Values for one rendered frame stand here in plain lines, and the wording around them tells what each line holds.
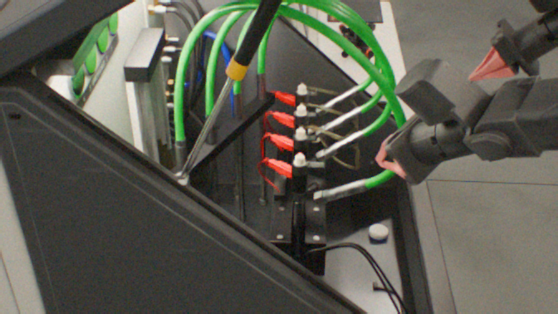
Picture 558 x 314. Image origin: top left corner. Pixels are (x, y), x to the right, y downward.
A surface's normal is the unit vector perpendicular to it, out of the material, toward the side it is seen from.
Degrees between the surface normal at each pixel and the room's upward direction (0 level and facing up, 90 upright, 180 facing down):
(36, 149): 90
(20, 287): 90
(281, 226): 0
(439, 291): 0
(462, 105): 50
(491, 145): 113
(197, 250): 90
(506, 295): 0
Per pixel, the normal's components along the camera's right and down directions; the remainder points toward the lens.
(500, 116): -0.64, -0.67
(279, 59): -0.04, 0.58
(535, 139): -0.52, 0.78
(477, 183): 0.00, -0.82
